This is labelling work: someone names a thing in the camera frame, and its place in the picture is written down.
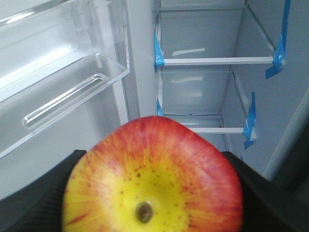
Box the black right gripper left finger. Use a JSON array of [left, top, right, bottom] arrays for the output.
[[0, 150, 86, 232]]

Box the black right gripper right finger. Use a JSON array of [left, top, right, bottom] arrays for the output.
[[222, 151, 309, 232]]

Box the grey fridge door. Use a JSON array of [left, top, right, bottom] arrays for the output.
[[0, 0, 130, 198]]

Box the red yellow apple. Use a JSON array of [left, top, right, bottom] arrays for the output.
[[62, 116, 243, 232]]

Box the dark grey fridge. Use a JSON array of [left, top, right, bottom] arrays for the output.
[[126, 0, 309, 193]]

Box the upper clear door bin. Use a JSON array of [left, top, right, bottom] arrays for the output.
[[0, 0, 130, 157]]

